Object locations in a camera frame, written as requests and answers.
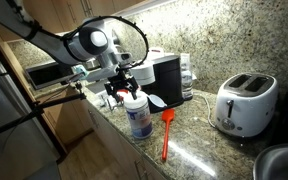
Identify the red silicone spatula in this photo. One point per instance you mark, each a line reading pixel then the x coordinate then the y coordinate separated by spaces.
pixel 168 116

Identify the teal sponge holder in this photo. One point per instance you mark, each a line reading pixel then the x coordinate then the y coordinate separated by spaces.
pixel 79 70

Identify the white Lysol wipes canister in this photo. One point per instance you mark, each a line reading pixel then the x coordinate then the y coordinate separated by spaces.
pixel 139 116

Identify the steel frying pan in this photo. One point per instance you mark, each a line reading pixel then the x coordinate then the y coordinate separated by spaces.
pixel 280 163

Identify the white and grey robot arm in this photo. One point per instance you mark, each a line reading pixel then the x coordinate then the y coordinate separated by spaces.
pixel 50 43

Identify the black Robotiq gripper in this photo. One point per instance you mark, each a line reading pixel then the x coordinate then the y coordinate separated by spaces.
pixel 121 80

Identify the black camera tripod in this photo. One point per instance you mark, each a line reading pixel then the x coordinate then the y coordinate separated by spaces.
pixel 50 101

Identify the wooden wall cabinets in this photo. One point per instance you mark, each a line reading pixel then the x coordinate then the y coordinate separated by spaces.
pixel 124 4

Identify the pink-topped white appliance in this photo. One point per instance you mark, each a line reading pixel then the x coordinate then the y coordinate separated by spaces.
pixel 156 53

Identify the wooden base cabinets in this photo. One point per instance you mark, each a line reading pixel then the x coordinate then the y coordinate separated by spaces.
pixel 117 150

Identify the black and white coffee machine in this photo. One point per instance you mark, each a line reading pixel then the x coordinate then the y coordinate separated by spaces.
pixel 167 80

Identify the clear plastic water bottle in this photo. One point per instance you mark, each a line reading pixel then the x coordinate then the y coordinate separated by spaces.
pixel 186 76

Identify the white two-slot toaster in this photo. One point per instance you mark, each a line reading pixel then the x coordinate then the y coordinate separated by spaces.
pixel 247 106

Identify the stainless steel fridge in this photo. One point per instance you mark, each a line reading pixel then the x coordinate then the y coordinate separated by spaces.
pixel 10 133

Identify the white plastic bag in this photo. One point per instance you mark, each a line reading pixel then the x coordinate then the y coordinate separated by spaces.
pixel 103 100

